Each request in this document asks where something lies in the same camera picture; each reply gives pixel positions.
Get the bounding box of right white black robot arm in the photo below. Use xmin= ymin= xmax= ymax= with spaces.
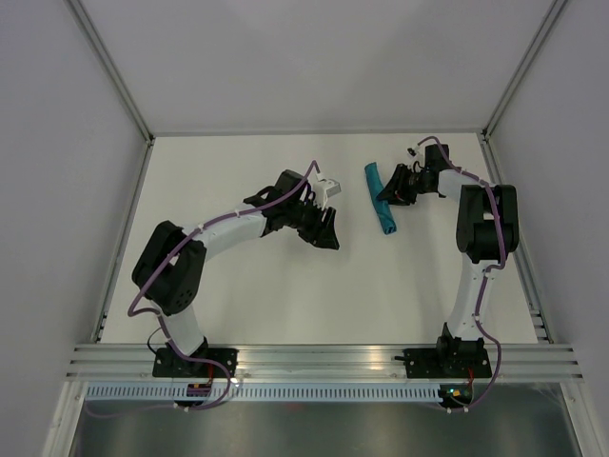
xmin=364 ymin=136 xmax=520 ymax=379

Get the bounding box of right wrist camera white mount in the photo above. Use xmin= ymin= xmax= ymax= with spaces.
xmin=406 ymin=146 xmax=422 ymax=161

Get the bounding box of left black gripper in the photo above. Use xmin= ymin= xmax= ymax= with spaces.
xmin=285 ymin=198 xmax=339 ymax=251

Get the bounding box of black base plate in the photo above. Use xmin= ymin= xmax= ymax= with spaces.
xmin=152 ymin=347 xmax=238 ymax=379
xmin=393 ymin=348 xmax=492 ymax=380

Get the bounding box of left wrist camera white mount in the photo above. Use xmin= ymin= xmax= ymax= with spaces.
xmin=312 ymin=172 xmax=342 ymax=209

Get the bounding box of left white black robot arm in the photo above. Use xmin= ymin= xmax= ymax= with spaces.
xmin=131 ymin=169 xmax=341 ymax=377

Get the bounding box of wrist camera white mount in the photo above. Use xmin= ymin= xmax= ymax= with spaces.
xmin=406 ymin=146 xmax=422 ymax=161
xmin=312 ymin=172 xmax=342 ymax=209

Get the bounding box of aluminium frame post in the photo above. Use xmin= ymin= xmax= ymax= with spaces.
xmin=65 ymin=0 xmax=154 ymax=144
xmin=481 ymin=0 xmax=570 ymax=141

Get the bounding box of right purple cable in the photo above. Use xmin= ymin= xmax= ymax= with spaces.
xmin=413 ymin=136 xmax=504 ymax=415

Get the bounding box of white slotted cable duct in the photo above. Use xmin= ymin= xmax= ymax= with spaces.
xmin=86 ymin=382 xmax=441 ymax=403

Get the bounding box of aluminium mounting rail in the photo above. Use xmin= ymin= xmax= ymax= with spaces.
xmin=63 ymin=344 xmax=583 ymax=384

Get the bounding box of right aluminium frame post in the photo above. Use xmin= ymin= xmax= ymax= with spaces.
xmin=481 ymin=0 xmax=570 ymax=141

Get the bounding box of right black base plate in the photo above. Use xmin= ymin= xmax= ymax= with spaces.
xmin=393 ymin=348 xmax=492 ymax=380

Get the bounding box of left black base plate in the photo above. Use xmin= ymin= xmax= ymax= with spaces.
xmin=152 ymin=347 xmax=238 ymax=379

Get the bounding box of teal cloth napkin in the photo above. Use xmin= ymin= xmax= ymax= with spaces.
xmin=364 ymin=162 xmax=397 ymax=235

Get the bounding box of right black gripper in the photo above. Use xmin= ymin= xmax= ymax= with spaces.
xmin=376 ymin=163 xmax=431 ymax=207

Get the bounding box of left aluminium frame post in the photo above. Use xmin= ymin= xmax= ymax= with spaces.
xmin=65 ymin=0 xmax=154 ymax=144

